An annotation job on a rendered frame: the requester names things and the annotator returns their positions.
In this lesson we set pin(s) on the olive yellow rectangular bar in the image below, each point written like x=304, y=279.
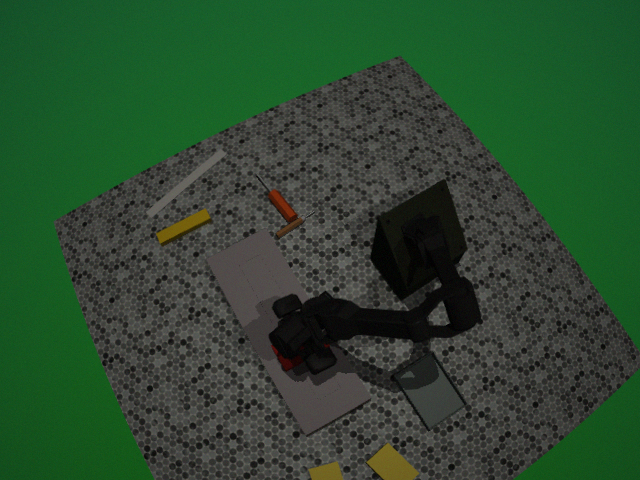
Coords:
x=183, y=227

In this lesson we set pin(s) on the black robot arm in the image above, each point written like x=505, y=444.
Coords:
x=343, y=319

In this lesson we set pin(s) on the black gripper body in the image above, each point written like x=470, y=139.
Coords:
x=319, y=358

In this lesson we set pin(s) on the yellow rectangular block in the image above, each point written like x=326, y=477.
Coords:
x=390, y=465
x=326, y=472

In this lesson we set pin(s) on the grey rectangular panel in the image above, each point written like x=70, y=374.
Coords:
x=252, y=275

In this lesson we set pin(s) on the orange hexagonal prism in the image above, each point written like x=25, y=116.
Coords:
x=280, y=203

